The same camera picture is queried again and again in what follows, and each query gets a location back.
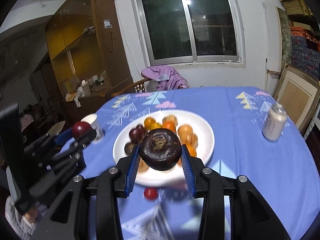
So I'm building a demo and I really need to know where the wooden glass cabinet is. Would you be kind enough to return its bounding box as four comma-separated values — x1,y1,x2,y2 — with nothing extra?
45,0,135,125

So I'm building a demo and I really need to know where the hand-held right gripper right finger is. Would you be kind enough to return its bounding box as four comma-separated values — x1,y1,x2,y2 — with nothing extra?
180,144,292,240

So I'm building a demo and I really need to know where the blue printed tablecloth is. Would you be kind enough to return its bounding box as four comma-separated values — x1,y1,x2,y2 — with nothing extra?
59,86,320,240

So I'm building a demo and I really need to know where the wooden chair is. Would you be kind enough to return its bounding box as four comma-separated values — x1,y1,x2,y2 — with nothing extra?
111,78,150,98

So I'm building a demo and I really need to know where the purple cloth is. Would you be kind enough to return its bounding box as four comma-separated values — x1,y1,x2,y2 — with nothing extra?
141,65,189,91

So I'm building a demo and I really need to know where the red tomato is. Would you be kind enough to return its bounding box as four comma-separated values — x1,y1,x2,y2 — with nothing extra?
143,187,159,200

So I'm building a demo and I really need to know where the white printed paper cup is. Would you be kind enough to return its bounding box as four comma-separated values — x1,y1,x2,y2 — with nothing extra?
80,113,105,143

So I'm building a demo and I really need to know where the pink cloth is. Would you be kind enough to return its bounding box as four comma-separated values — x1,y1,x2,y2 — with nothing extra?
20,115,33,131

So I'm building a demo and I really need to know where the white crumpled rag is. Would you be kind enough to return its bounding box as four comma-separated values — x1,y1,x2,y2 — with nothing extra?
74,87,84,108

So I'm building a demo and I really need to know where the green patterned panel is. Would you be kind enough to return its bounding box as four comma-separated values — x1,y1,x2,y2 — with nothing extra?
277,6,293,68

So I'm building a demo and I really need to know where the dark brown water chestnut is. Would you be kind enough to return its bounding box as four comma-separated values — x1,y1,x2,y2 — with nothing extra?
139,128,182,172

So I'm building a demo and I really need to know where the wooden picture frame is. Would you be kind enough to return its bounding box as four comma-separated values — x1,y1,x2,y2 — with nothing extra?
272,64,320,135

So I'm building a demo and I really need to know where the dark brown mangosteen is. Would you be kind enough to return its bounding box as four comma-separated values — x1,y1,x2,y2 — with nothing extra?
124,142,139,155

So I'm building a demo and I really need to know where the stack of straw boxes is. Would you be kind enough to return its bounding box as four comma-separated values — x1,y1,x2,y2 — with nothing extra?
279,0,313,18

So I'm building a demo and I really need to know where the tan asian pear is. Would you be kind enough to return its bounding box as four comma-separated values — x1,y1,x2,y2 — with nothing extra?
162,114,179,132
137,159,150,173

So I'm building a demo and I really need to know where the sliding glass window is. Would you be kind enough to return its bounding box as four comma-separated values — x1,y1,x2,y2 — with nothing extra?
129,0,247,68

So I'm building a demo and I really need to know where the hanging cord loop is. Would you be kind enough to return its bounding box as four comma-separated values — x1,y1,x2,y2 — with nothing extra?
103,31,115,53

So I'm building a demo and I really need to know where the person's left forearm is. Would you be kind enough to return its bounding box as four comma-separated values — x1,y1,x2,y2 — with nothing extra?
4,195,39,237

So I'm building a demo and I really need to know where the dark purple plum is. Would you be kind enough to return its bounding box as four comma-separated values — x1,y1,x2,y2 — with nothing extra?
72,121,92,138
129,125,147,143

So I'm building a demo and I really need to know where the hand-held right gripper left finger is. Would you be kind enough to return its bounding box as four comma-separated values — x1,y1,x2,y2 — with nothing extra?
32,144,141,240

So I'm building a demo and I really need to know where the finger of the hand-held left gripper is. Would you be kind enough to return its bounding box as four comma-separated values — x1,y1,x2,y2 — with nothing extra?
24,129,74,156
39,129,97,171

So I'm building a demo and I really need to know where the tan striped pepino melon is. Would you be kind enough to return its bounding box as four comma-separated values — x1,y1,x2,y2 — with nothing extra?
177,124,194,139

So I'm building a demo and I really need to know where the white drink can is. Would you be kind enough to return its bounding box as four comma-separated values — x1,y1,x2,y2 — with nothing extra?
262,103,288,141

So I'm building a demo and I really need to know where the white oval plate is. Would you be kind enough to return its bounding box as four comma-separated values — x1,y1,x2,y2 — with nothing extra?
112,109,215,187

